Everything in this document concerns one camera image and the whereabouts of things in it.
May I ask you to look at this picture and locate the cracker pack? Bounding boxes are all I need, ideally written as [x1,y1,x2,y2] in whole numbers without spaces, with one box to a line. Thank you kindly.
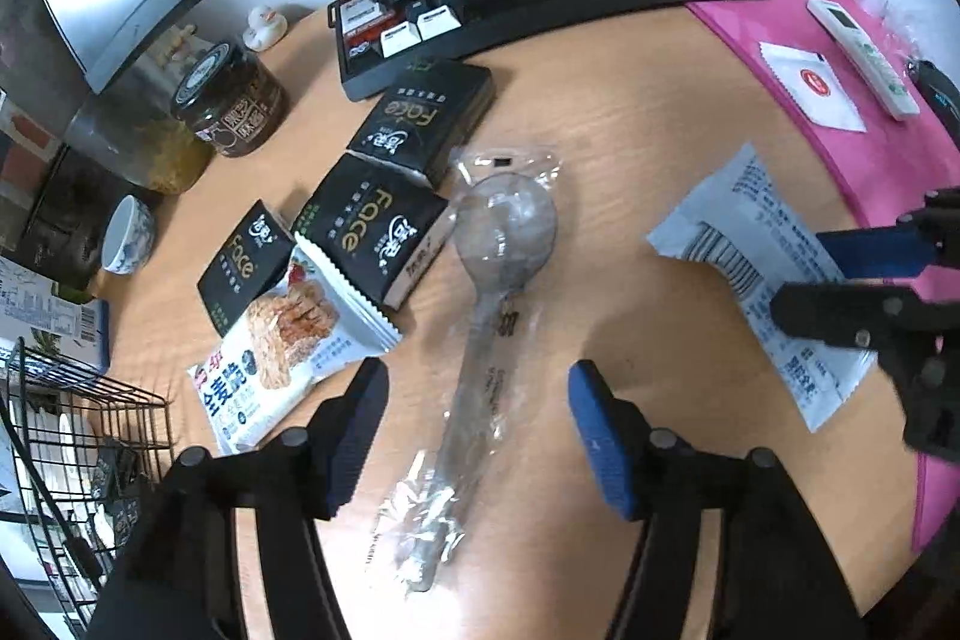
[189,236,402,455]

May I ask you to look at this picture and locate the white snack pack barcode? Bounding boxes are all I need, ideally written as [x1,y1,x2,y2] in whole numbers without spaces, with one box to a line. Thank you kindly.
[647,143,875,431]

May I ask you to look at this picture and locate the black Face tissue pack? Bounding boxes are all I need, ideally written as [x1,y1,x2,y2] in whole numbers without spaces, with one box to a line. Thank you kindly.
[347,60,496,190]
[293,152,454,310]
[197,200,295,336]

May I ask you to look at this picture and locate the clear plastic spoon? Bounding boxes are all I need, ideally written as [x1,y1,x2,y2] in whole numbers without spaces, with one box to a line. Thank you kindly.
[384,146,562,593]

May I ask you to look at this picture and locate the black computer mouse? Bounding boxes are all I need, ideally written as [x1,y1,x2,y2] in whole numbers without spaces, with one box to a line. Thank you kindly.
[908,58,960,148]

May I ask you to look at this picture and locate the pink desk mat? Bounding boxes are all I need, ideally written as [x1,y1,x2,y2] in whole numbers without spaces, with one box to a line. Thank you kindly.
[685,0,960,554]

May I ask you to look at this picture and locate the white red sachet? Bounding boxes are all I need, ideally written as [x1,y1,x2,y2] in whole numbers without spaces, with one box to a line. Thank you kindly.
[760,42,867,133]

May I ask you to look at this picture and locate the white remote control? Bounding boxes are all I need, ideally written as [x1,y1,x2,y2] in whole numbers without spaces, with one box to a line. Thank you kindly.
[805,0,919,122]

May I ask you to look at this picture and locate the blue white ceramic cup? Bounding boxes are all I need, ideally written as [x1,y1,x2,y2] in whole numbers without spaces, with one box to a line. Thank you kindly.
[101,195,156,276]

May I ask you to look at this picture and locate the blue white drink carton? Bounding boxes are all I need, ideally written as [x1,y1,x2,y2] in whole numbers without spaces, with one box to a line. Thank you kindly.
[2,259,110,374]

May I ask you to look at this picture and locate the dark glass sauce jar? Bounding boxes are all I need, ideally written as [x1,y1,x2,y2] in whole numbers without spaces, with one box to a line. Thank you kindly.
[171,39,290,158]

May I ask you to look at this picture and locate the clear glass jar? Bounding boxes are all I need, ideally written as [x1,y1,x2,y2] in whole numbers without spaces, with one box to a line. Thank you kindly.
[65,70,213,195]

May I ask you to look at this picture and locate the white rubber duck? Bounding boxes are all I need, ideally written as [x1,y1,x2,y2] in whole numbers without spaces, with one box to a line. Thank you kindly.
[242,5,288,53]

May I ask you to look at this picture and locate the black wire basket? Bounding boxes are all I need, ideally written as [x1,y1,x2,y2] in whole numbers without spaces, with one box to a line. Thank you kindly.
[2,339,172,638]

